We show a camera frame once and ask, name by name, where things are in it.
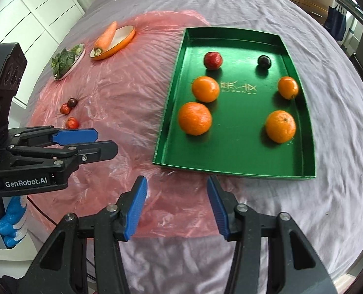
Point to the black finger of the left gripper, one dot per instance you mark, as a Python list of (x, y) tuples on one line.
[(92, 152)]

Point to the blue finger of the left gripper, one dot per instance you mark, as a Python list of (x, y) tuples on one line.
[(75, 136)]

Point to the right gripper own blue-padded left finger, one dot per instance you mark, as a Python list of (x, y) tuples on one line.
[(60, 265)]

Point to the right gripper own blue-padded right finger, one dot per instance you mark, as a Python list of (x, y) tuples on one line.
[(293, 264)]

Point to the red wrinkled fruit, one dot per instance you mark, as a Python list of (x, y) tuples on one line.
[(65, 109), (72, 123)]

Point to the smooth orange fruit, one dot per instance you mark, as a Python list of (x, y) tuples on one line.
[(205, 89), (288, 87)]

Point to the blue white gloved hand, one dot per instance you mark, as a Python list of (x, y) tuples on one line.
[(13, 225)]

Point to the dark brown round fruit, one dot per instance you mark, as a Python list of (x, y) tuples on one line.
[(72, 102)]

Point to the pink plastic sheet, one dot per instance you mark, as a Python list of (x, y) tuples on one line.
[(123, 98)]

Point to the lilac bed sheet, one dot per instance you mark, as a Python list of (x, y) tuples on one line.
[(328, 209)]

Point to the green leafy vegetable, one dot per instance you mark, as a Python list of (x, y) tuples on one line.
[(63, 61)]

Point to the white plate with greens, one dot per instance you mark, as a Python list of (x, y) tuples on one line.
[(72, 62)]

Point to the orange carrot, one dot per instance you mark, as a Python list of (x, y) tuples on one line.
[(103, 41)]

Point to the orange oval dish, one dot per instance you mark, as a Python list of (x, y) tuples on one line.
[(122, 37)]

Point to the green rectangular tray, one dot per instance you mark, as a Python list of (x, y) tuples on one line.
[(236, 143)]

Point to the red fruit in tray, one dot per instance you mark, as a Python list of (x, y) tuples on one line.
[(213, 60)]

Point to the dark purple plum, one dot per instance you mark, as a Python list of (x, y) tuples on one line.
[(264, 62)]

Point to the navy tote bag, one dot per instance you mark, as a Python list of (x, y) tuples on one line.
[(335, 22)]

